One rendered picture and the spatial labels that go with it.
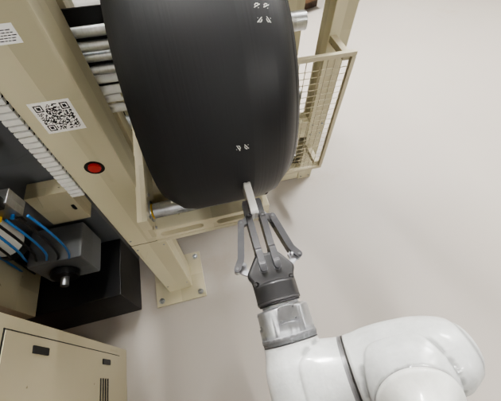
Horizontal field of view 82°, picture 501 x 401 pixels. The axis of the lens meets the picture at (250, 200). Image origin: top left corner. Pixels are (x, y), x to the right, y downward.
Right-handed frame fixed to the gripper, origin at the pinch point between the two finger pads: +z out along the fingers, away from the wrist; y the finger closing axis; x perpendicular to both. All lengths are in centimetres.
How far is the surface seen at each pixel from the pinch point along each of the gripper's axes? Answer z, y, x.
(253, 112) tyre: 8.0, -2.0, -15.9
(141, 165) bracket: 28.8, 25.5, 22.5
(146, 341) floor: -14, 54, 112
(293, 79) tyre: 12.3, -10.1, -17.1
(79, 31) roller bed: 65, 33, 3
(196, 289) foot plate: 6, 25, 114
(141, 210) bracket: 13.2, 26.3, 20.3
